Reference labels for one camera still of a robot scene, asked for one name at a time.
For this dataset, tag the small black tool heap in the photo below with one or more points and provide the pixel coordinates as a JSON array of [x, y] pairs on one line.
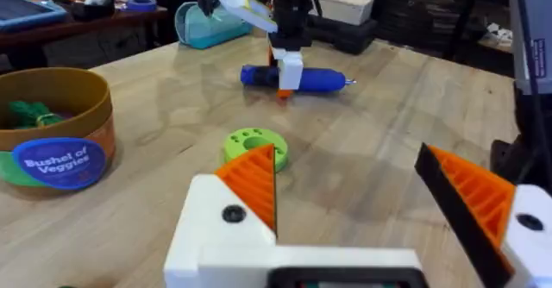
[[92, 8]]

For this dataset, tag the brown toy tub with blue label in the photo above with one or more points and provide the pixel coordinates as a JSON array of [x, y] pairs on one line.
[[60, 163]]

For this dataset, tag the teal plastic box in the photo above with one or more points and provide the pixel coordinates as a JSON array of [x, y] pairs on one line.
[[207, 31]]

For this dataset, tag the blue tray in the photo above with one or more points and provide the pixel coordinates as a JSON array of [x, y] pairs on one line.
[[26, 12]]

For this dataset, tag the white orange left gripper right finger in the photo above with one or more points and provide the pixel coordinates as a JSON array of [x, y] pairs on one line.
[[528, 245]]

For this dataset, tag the finger of the white orange right gripper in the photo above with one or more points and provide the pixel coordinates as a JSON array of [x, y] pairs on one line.
[[272, 57], [291, 70]]

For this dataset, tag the dark wooden side table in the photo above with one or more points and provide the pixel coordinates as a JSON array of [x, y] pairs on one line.
[[86, 27]]

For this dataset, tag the black tool case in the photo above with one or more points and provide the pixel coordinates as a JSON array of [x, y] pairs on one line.
[[345, 35]]

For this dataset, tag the blue electric screwdriver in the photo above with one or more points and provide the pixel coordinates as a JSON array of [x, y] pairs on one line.
[[321, 80]]

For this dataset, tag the green disc with holes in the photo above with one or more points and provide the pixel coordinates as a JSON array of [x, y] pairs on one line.
[[235, 148]]

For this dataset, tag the white and yellow slanted object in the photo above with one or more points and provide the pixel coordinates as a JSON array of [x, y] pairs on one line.
[[246, 8]]

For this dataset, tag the white orange left gripper left finger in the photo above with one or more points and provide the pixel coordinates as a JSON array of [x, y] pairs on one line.
[[215, 236]]

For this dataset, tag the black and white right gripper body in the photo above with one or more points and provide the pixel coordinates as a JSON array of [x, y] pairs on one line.
[[293, 16]]

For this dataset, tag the white cardboard box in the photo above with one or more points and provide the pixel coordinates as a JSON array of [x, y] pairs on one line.
[[345, 5]]

